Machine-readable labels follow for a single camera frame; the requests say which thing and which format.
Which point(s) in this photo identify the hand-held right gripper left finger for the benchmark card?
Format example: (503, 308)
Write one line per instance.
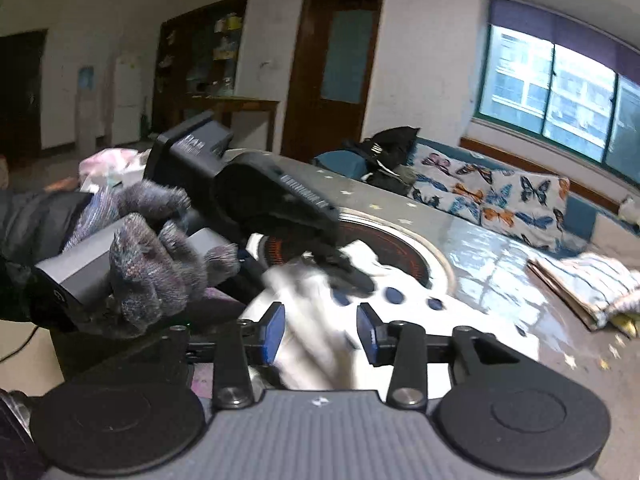
(274, 332)

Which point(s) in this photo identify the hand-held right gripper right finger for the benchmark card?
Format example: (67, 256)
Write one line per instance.
(367, 332)

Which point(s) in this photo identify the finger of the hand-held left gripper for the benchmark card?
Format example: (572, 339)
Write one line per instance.
(345, 267)

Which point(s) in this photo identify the white polka dot pants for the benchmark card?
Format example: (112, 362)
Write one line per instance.
(320, 355)

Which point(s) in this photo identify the person's left forearm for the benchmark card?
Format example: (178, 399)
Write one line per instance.
(30, 225)

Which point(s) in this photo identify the dark clothes pile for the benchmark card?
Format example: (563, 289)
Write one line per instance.
(392, 180)

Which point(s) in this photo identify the person's left hand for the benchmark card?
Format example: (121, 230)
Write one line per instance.
(150, 270)

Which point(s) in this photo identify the round built-in induction cooktop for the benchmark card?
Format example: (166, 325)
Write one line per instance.
(400, 255)

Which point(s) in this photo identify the wooden desk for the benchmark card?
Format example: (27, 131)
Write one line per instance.
(240, 105)

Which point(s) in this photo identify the brown wooden door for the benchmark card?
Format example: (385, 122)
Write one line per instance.
(310, 85)

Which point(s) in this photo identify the black bag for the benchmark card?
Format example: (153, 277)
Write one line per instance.
(390, 147)

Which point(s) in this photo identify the butterfly print cushion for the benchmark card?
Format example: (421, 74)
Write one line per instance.
(535, 210)
(450, 185)

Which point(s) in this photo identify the wooden display cabinet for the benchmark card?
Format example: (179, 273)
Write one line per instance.
(200, 60)

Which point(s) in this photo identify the pink white cloth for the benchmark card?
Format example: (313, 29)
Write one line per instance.
(112, 165)

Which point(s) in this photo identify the white refrigerator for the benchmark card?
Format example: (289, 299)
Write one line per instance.
(126, 100)

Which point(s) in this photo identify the folded striped cloth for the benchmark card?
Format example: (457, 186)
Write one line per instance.
(590, 280)

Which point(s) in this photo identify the blue sofa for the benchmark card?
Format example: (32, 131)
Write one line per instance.
(580, 215)

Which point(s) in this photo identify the dark doorway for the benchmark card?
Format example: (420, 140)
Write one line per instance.
(22, 100)

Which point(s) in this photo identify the green framed window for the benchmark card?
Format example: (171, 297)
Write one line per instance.
(575, 90)

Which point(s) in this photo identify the white black plush toy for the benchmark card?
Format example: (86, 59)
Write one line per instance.
(631, 206)

